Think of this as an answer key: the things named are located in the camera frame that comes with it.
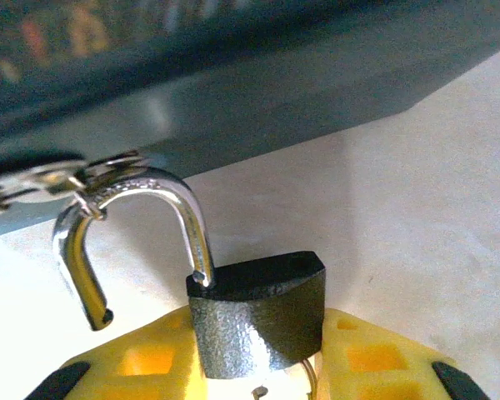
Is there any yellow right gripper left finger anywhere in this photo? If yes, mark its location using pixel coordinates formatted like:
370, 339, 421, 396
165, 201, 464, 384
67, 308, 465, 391
24, 307, 210, 400

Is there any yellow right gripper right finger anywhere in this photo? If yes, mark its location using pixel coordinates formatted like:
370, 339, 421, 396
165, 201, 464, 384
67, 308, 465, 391
315, 308, 491, 400

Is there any black padlock with silver shackle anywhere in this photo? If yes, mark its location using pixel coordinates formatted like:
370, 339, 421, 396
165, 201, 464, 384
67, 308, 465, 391
52, 164, 328, 381

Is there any starry night tin box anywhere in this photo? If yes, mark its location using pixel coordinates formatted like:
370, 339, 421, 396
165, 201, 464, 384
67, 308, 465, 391
0, 0, 500, 243

